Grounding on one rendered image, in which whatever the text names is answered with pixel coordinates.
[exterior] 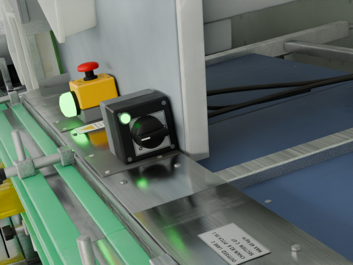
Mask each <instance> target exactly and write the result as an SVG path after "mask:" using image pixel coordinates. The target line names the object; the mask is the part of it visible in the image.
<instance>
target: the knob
mask: <svg viewBox="0 0 353 265"><path fill-rule="evenodd" d="M131 135H132V139H133V141H134V142H135V143H136V144H137V145H139V146H140V147H143V148H148V149H153V148H156V147H158V146H159V145H161V144H162V142H163V141H164V138H165V136H168V135H169V132H168V129H167V128H165V127H164V126H163V124H162V123H161V121H159V120H158V119H157V118H156V117H154V116H151V115H145V116H142V117H140V118H138V119H137V120H136V121H135V122H134V124H133V126H132V130H131Z"/></svg>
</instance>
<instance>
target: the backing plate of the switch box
mask: <svg viewBox="0 0 353 265"><path fill-rule="evenodd" d="M178 154H181V152H180V151H178V150H177V149H176V150H173V151H170V152H166V153H163V154H160V155H157V156H154V157H150V158H147V159H144V160H141V161H137V162H134V163H131V164H128V165H125V164H124V163H123V162H122V161H121V160H120V159H118V158H117V156H115V155H114V154H113V153H112V152H111V151H110V149H108V150H105V151H101V152H98V153H95V154H92V155H89V156H85V157H84V158H85V159H86V160H87V161H88V162H89V163H90V164H91V165H92V166H93V167H94V168H95V169H96V171H97V172H98V173H99V174H100V175H101V176H102V177H106V176H110V175H113V174H116V173H119V172H122V171H125V170H129V169H132V168H135V167H139V166H142V165H145V164H149V163H151V162H154V161H158V160H161V159H164V158H168V157H171V156H174V155H178Z"/></svg>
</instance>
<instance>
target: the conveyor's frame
mask: <svg viewBox="0 0 353 265"><path fill-rule="evenodd" d="M70 91H71V90H70V86H69V83H65V84H61V85H57V86H54V87H49V88H45V89H42V90H38V91H34V92H31V93H27V94H23V97H22V100H23V103H24V104H25V105H26V106H27V107H28V108H29V110H30V111H31V112H32V113H33V114H34V115H35V116H36V117H37V119H38V120H39V121H40V122H41V123H42V124H43V125H44V127H45V128H46V129H47V130H48V131H49V132H50V133H51V135H52V136H53V137H54V138H55V139H56V140H57V141H58V143H59V144H60V145H61V146H62V147H63V146H66V145H69V146H70V148H72V149H73V150H74V152H75V153H76V154H77V156H76V159H75V158H74V159H75V162H76V164H77V165H78V166H79V167H80V168H81V169H82V170H83V172H84V173H85V174H86V175H87V176H88V177H89V178H90V180H91V181H92V182H93V183H94V184H95V185H96V186H97V188H98V189H99V190H100V191H101V192H102V193H103V194H104V196H105V197H106V198H107V199H108V200H109V201H110V202H111V204H112V205H113V206H114V207H115V208H116V209H117V210H118V211H119V213H120V214H121V215H122V216H123V217H124V218H125V220H126V221H127V222H128V223H129V224H130V225H131V227H132V228H133V229H134V230H135V231H136V233H137V234H138V235H139V236H140V237H141V238H142V239H143V240H144V242H145V243H146V244H147V245H148V246H149V247H150V249H151V250H152V251H153V252H154V253H155V254H156V255H157V256H161V255H164V254H166V253H168V254H169V255H170V256H171V257H172V258H173V259H174V260H175V261H176V262H177V263H178V264H179V265H353V262H351V261H350V260H348V259H346V258H345V257H343V256H342V255H340V254H339V253H337V252H335V251H334V250H333V249H331V248H330V247H328V246H326V245H325V244H323V243H321V242H320V241H318V240H317V239H315V238H314V237H312V236H311V235H309V234H307V233H306V232H304V231H303V230H301V229H300V228H298V227H297V226H295V225H293V224H292V223H290V222H289V221H287V220H286V219H284V218H283V217H281V216H279V215H278V214H276V213H275V212H273V211H271V210H270V209H268V208H267V207H265V206H264V205H262V204H261V203H259V202H258V201H256V200H255V199H253V198H251V197H250V196H248V195H247V194H245V193H244V192H242V191H240V190H239V189H237V188H236V187H234V186H232V185H231V184H230V183H228V181H227V180H226V179H225V178H223V177H222V176H220V175H218V174H217V173H215V172H214V173H212V172H211V171H209V170H208V169H206V168H204V167H203V166H201V165H200V164H198V163H197V162H195V161H194V160H192V159H191V158H189V157H188V156H186V155H184V154H183V153H181V154H178V155H174V156H171V157H168V158H164V159H161V160H158V161H154V162H151V163H149V164H145V165H142V166H139V167H135V168H132V169H129V170H125V171H122V172H119V173H116V174H113V175H110V176H106V177H102V176H101V175H100V174H99V173H98V172H97V171H96V169H95V168H94V167H93V166H92V165H91V164H90V163H89V162H88V161H87V160H86V159H85V158H84V157H85V156H89V155H92V154H95V153H98V152H101V151H105V150H108V149H110V147H109V143H108V138H107V134H106V130H105V125H104V122H103V121H99V122H97V123H93V124H90V125H86V126H82V127H78V128H75V129H72V130H69V131H65V132H60V131H59V130H58V129H57V128H56V127H55V126H54V125H53V124H52V123H54V122H56V121H60V120H64V119H68V118H71V117H75V116H71V117H67V116H65V115H64V113H63V112H62V111H61V108H60V104H59V101H60V96H61V95H62V94H65V93H68V92H70Z"/></svg>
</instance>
